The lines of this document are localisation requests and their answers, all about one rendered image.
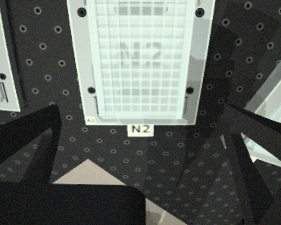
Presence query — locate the blue and white plate washer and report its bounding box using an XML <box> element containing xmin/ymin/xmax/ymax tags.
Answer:
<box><xmin>237</xmin><ymin>219</ymin><xmax>245</xmax><ymax>225</ymax></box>

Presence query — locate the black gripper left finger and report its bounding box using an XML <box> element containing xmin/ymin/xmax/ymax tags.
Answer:
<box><xmin>0</xmin><ymin>104</ymin><xmax>62</xmax><ymax>183</ymax></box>

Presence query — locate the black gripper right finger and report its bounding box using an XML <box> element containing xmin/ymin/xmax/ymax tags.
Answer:
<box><xmin>221</xmin><ymin>103</ymin><xmax>281</xmax><ymax>225</ymax></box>

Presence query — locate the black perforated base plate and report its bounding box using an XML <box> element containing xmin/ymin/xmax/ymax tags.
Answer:
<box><xmin>0</xmin><ymin>0</ymin><xmax>281</xmax><ymax>225</ymax></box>

